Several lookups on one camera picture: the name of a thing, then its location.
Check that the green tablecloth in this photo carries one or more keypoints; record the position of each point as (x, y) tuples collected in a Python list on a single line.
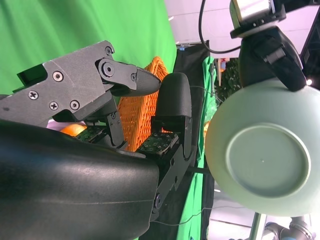
[(200, 195), (75, 25)]

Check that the black metal frame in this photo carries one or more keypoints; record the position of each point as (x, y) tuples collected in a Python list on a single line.
[(312, 50)]

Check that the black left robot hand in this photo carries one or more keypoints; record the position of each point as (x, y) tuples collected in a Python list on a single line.
[(250, 70)]

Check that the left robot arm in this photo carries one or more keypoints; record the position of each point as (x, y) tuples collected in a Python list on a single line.
[(252, 10)]

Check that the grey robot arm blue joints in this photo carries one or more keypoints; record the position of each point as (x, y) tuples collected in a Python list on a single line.
[(297, 227)]

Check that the green foliage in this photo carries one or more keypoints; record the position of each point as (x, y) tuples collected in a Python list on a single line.
[(230, 80)]

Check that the orange wicker basket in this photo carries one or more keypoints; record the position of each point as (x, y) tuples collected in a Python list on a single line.
[(135, 117)]

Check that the round orange bread bun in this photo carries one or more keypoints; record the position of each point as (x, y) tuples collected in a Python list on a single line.
[(73, 130)]

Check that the black boom pole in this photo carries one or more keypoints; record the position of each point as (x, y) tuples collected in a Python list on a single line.
[(200, 170)]

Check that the lavender plate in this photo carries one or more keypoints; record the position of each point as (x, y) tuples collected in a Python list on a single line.
[(53, 125)]

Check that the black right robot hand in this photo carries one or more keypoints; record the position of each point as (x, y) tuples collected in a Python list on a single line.
[(75, 187)]

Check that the pale green bowl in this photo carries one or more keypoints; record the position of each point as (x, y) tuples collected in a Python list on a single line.
[(262, 162)]

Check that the clear snack bag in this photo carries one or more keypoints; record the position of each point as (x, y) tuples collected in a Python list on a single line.
[(207, 126)]

